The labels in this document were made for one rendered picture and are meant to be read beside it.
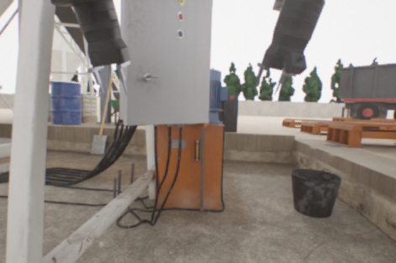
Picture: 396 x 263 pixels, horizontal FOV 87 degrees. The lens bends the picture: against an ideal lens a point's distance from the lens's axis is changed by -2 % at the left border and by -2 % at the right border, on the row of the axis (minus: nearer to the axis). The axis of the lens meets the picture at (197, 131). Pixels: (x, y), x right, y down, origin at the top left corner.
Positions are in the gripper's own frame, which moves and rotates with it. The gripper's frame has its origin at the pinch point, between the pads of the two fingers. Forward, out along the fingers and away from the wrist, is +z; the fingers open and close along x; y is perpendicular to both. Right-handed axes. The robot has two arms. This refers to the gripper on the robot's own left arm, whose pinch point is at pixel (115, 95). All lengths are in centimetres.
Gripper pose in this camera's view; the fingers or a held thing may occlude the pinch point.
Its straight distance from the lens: 50.0
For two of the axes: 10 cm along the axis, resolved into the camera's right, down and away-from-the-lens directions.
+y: 1.1, -4.8, 8.7
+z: 1.4, 8.8, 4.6
